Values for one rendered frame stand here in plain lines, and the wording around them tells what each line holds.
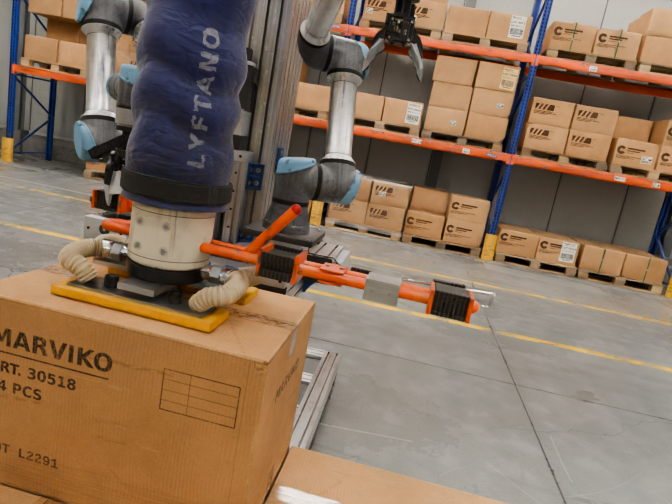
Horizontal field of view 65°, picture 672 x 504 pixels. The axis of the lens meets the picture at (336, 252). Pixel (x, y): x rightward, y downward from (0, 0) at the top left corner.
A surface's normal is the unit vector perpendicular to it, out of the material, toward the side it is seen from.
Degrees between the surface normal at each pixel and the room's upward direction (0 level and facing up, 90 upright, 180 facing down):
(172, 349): 90
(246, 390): 90
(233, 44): 77
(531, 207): 90
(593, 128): 94
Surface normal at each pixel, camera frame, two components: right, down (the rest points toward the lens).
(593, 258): -0.19, 0.18
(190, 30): 0.25, 0.01
